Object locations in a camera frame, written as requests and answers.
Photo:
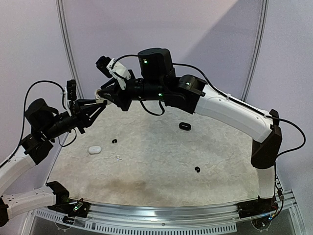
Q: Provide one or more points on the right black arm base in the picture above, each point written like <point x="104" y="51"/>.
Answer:
<point x="257" y="206"/>

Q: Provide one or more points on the white oval charging case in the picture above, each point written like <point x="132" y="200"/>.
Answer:
<point x="94" y="150"/>

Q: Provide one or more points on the black oval charging case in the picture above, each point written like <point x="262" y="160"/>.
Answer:
<point x="185" y="126"/>

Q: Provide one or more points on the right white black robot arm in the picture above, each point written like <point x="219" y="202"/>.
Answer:
<point x="158" y="82"/>

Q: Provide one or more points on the aluminium front rail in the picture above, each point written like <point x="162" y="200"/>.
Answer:
<point x="219" y="219"/>

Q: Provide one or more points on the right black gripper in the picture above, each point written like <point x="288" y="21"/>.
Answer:
<point x="123" y="95"/>

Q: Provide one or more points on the aluminium corner post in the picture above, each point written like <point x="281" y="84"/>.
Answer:
<point x="67" y="45"/>
<point x="256" y="49"/>

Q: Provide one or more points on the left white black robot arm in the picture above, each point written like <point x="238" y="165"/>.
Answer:
<point x="46" y="125"/>

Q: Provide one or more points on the left aluminium corner post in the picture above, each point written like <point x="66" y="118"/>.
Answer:
<point x="67" y="45"/>

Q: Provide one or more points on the right aluminium corner post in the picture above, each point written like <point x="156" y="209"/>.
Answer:
<point x="256" y="49"/>

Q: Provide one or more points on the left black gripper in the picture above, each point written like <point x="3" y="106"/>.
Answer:
<point x="80" y="115"/>

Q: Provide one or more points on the small white charging case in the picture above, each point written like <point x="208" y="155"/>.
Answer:
<point x="102" y="98"/>

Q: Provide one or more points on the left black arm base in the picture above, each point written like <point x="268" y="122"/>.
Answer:
<point x="73" y="208"/>

